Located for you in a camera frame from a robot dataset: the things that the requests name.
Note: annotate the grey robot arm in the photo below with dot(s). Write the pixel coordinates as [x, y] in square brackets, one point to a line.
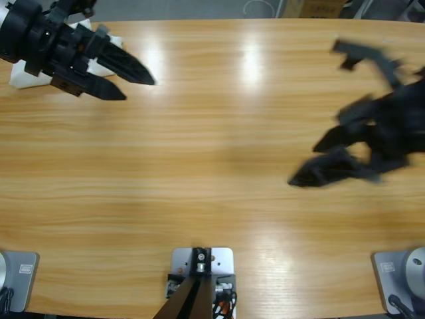
[4, 15]

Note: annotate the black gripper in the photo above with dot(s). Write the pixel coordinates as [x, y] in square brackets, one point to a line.
[395, 126]
[46, 50]

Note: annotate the grey base plate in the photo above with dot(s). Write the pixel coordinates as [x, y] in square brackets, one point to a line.
[20, 279]
[398, 276]

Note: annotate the dark machinery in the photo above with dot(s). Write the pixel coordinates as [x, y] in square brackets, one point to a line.
[382, 8]

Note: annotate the white mount block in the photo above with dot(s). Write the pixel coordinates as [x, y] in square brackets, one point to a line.
[223, 262]

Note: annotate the white t-shirt with small print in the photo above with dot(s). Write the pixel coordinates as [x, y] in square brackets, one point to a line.
[23, 74]

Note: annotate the brown cardboard box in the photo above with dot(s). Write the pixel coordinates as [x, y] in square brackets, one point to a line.
[312, 8]

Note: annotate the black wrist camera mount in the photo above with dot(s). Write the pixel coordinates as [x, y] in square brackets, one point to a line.
[368, 61]
[71, 8]

